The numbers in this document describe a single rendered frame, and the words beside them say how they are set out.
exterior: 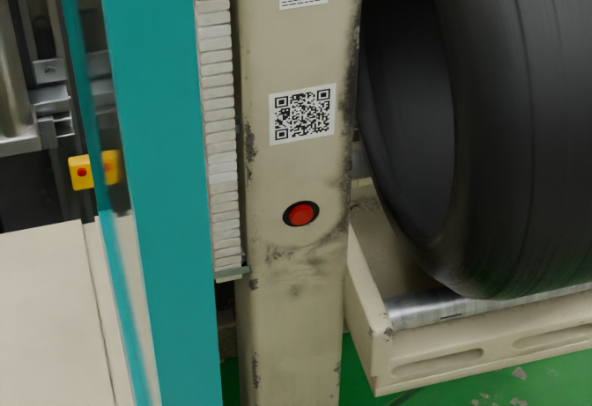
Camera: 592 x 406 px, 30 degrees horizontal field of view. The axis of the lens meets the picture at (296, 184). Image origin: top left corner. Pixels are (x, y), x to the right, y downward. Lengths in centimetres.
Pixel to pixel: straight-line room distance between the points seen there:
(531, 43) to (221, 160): 38
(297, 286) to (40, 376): 55
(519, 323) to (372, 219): 31
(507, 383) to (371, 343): 116
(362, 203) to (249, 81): 57
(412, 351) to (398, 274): 19
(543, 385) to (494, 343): 104
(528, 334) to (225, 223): 44
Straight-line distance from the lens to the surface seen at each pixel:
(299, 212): 132
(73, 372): 94
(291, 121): 122
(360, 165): 160
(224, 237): 134
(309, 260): 139
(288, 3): 112
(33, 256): 103
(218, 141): 123
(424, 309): 143
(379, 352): 139
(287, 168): 127
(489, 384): 250
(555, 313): 152
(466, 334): 148
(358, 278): 141
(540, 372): 254
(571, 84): 110
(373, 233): 166
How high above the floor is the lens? 202
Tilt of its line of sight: 45 degrees down
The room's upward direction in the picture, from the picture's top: straight up
